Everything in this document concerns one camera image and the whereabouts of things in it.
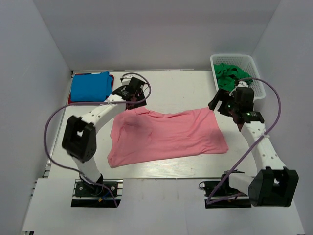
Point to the folded blue t shirt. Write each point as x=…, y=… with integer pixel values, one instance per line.
x=90, y=85

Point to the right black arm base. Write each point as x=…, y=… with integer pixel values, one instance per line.
x=242, y=201

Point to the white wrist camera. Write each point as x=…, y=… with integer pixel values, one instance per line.
x=125, y=80
x=241, y=84

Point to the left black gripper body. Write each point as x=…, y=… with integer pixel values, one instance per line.
x=137, y=104

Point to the folded red t shirt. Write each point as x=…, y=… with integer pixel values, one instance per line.
x=112, y=80

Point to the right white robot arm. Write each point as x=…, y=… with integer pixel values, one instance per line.
x=275, y=184

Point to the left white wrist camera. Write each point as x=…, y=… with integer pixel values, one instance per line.
x=125, y=80

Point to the pink t shirt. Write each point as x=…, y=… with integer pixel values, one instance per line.
x=141, y=135

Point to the green t shirt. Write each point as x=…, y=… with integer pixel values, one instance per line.
x=227, y=75

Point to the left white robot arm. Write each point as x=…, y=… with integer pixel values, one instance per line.
x=79, y=139

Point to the white plastic basket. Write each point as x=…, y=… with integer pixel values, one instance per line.
x=246, y=63

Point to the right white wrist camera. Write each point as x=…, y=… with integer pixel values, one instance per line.
x=241, y=84

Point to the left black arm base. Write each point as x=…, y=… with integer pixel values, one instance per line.
x=84, y=197

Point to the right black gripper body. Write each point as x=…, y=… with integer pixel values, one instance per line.
x=228, y=108

